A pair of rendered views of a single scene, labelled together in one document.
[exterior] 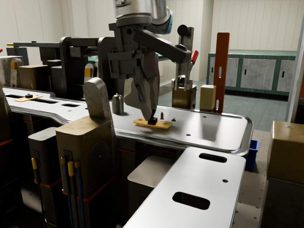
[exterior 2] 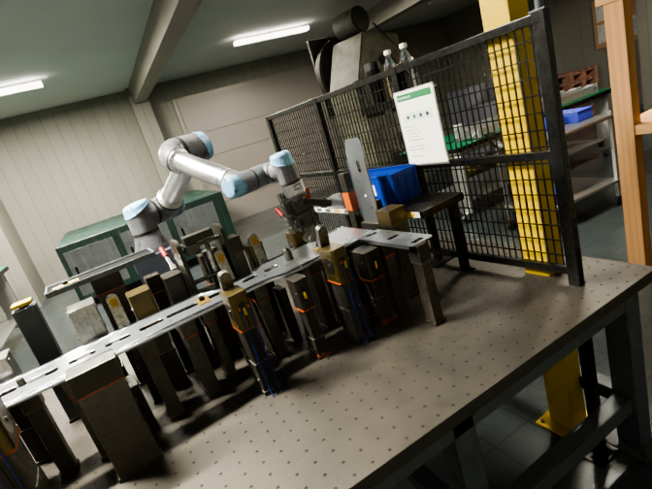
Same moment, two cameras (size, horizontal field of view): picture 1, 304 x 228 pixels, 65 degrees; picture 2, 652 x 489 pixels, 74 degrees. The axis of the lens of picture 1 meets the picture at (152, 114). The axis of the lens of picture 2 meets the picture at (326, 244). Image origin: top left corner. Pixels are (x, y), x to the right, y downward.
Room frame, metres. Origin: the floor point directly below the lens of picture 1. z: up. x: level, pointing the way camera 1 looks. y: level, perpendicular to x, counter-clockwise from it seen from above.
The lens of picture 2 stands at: (-0.41, 1.23, 1.45)
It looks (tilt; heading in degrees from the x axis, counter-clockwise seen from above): 16 degrees down; 306
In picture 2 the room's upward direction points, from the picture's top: 17 degrees counter-clockwise
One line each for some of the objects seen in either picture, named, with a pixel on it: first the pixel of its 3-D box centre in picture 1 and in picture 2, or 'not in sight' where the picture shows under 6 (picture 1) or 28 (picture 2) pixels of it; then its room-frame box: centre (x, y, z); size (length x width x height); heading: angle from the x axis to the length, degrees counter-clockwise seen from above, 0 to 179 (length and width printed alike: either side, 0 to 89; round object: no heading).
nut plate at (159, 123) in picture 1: (152, 120); not in sight; (0.51, 0.00, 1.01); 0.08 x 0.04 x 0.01; 64
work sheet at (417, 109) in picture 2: not in sight; (421, 126); (0.22, -0.48, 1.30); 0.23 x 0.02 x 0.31; 154
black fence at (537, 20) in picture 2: not in sight; (389, 239); (0.58, -0.66, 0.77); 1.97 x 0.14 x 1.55; 154
